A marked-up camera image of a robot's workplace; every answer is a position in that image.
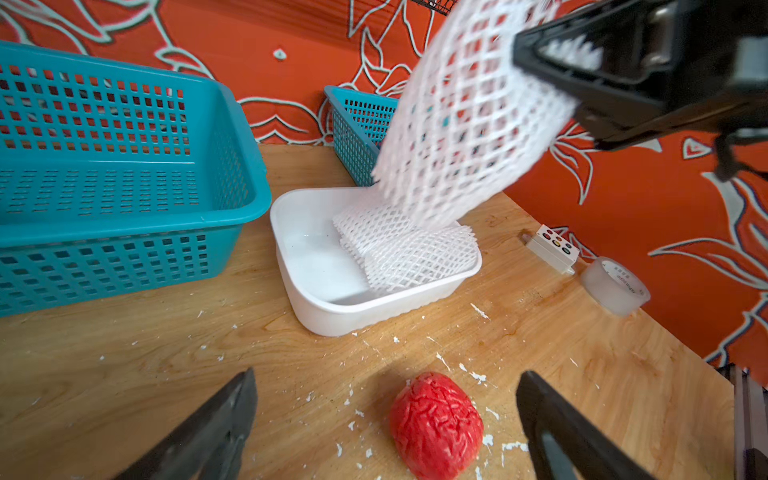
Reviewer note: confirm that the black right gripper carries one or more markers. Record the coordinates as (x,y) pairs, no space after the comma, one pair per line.
(643,69)

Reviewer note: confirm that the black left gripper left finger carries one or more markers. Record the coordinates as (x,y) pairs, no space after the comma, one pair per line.
(208,444)

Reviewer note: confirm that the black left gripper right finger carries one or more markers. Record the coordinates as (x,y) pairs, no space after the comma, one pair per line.
(562,443)

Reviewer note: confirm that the netted apple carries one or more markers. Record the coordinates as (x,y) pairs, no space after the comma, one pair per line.
(436,429)

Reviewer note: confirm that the white foam net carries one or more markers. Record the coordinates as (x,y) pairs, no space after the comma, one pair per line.
(395,254)
(469,123)

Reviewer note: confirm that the clear tape roll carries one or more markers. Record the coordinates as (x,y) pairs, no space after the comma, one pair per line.
(614,287)

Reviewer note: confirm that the white plastic tray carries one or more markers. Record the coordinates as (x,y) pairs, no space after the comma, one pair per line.
(327,289)

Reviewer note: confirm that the white button control box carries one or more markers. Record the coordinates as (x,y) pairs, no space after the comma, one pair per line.
(551,247)

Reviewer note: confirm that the teal right plastic basket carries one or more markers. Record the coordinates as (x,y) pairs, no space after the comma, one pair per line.
(360,122)

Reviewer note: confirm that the teal plastic basket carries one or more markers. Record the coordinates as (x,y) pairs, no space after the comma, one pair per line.
(360,122)
(117,178)

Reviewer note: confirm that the teal left plastic basket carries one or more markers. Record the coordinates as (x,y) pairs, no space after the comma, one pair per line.
(117,178)

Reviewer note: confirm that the black wire wall basket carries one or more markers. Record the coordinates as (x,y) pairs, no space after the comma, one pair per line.
(442,7)

